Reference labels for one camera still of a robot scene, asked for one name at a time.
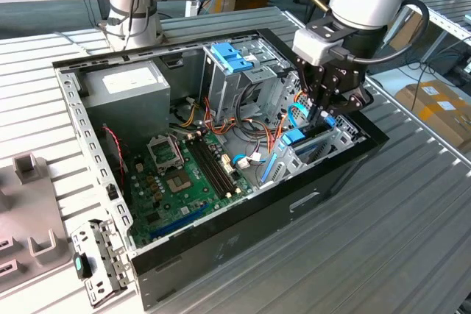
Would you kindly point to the grey parts rack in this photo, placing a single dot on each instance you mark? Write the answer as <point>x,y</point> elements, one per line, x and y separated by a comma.
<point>29,214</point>

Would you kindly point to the plain cardboard box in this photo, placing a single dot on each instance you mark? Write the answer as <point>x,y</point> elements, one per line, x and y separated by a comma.
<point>406,32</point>

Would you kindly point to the thin locking lever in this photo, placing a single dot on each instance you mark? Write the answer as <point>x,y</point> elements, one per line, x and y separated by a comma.
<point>179,154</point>

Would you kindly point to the grey power supply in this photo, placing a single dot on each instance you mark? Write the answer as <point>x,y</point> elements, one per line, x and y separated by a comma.
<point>125,108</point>

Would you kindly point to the metal disk bay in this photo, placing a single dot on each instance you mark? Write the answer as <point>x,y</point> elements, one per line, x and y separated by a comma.
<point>342,139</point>

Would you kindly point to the metal drive cage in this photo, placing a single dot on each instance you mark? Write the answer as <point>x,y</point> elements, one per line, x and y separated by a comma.
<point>221,86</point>

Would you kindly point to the black open PC case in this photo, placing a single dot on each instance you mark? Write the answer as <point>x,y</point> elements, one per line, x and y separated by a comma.
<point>257,240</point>

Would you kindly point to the black latch teal tab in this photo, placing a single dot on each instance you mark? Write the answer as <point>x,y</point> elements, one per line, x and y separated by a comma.
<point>78,263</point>

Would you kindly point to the CPU socket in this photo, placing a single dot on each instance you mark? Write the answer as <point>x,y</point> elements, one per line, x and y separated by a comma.
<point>178,182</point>

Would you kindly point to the slatted metal side table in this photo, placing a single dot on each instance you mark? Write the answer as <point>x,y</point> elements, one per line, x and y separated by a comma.
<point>447,3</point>

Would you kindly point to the white board connector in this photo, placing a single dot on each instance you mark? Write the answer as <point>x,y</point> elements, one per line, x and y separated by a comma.
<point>226,163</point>

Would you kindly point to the hard disk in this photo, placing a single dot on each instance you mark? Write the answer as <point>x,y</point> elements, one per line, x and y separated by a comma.
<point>294,137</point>

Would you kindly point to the blue expansion slot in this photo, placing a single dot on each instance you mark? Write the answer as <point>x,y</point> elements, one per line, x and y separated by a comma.
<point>180,221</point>

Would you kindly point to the cardboard box white labels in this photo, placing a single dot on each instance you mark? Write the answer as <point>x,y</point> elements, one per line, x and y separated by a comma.
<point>441,123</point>

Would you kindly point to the blue plastic drive latch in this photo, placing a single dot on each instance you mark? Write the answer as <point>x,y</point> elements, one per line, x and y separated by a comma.
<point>226,54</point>

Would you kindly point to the black RAM slot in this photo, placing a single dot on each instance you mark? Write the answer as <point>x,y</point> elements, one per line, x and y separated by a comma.
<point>205,169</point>
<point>215,165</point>
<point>209,167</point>
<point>219,164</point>

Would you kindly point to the green motherboard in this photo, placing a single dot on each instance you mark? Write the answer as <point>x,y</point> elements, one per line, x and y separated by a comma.
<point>200,202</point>

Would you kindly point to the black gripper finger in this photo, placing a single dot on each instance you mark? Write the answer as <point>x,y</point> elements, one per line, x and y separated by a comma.
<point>355,102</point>
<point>312,82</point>

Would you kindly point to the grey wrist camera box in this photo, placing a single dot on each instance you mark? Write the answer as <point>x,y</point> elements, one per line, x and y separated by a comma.
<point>312,47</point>

